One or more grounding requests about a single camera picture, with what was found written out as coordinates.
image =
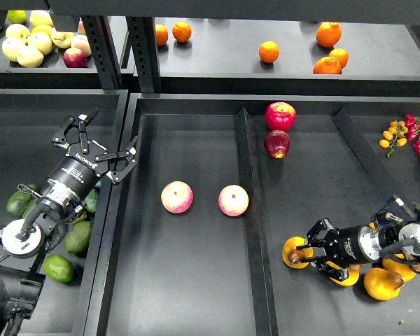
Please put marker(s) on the dark red apple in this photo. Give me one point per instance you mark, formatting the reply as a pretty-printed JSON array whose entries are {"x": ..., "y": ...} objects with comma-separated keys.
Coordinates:
[{"x": 277, "y": 144}]

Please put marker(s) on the pink apple right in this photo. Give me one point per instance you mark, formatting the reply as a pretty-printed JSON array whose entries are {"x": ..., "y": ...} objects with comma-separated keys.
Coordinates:
[{"x": 233, "y": 200}]

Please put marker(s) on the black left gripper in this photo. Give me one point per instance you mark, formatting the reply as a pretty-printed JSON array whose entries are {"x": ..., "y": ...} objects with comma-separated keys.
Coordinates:
[{"x": 84, "y": 163}]

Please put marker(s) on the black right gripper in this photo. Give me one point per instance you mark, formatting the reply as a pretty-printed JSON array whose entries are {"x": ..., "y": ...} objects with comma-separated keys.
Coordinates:
[{"x": 343, "y": 247}]

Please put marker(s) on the green avocado in tray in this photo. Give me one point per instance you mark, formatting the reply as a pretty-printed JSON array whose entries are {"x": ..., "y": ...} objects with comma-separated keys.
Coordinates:
[
  {"x": 18, "y": 203},
  {"x": 91, "y": 201},
  {"x": 80, "y": 218},
  {"x": 77, "y": 240},
  {"x": 29, "y": 208}
]

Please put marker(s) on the red apple on shelf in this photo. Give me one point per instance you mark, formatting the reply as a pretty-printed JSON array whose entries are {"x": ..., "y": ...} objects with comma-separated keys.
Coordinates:
[{"x": 75, "y": 58}]

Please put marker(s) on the pale yellow apple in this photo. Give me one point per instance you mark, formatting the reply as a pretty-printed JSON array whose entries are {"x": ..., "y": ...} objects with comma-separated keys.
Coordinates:
[
  {"x": 62, "y": 39},
  {"x": 40, "y": 41},
  {"x": 29, "y": 56},
  {"x": 17, "y": 31},
  {"x": 10, "y": 48}
]

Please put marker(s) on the green avocado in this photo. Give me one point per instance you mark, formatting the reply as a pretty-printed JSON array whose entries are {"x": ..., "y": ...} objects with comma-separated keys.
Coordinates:
[
  {"x": 29, "y": 208},
  {"x": 77, "y": 240},
  {"x": 18, "y": 203},
  {"x": 58, "y": 268},
  {"x": 91, "y": 201},
  {"x": 80, "y": 218}
]

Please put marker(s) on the black shelf post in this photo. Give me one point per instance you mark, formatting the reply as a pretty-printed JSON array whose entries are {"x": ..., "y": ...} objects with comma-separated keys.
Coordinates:
[
  {"x": 98, "y": 33},
  {"x": 144, "y": 46}
]

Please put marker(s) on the red cherry tomato bunch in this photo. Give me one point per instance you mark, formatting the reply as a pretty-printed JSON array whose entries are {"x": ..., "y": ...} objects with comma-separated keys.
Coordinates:
[{"x": 412, "y": 124}]

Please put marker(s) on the pink peach on shelf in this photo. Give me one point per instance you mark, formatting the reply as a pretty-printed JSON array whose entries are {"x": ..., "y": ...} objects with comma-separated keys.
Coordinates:
[{"x": 81, "y": 42}]

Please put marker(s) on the pink apple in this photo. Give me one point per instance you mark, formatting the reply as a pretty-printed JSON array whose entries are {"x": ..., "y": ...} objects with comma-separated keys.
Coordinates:
[
  {"x": 177, "y": 197},
  {"x": 233, "y": 200}
]

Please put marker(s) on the black angled tray divider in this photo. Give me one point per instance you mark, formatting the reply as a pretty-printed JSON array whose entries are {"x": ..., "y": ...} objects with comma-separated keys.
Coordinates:
[{"x": 386, "y": 185}]

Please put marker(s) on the orange cherry tomato bunch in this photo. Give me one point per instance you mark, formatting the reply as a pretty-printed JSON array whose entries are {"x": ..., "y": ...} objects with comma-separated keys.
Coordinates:
[{"x": 394, "y": 137}]

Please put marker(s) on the black tray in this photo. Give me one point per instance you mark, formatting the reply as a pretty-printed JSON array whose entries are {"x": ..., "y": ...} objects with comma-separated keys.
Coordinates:
[
  {"x": 28, "y": 121},
  {"x": 188, "y": 273}
]

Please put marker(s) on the black centre tray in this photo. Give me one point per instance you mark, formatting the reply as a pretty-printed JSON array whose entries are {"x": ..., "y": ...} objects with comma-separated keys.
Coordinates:
[{"x": 188, "y": 273}]

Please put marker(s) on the black left tray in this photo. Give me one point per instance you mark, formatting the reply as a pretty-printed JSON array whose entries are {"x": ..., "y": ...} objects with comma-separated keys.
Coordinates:
[{"x": 28, "y": 121}]

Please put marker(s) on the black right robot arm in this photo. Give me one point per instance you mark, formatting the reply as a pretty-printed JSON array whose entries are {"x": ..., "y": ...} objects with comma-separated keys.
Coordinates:
[{"x": 393, "y": 234}]

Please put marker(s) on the green lime on shelf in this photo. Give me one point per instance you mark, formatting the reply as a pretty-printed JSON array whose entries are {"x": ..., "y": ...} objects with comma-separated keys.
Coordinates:
[{"x": 17, "y": 16}]

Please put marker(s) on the pink apple left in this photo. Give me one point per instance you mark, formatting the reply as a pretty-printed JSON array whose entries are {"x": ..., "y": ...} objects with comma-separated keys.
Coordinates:
[{"x": 177, "y": 197}]

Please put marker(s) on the bright red apple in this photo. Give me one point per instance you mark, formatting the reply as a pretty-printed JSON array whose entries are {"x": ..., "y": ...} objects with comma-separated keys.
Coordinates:
[{"x": 280, "y": 116}]

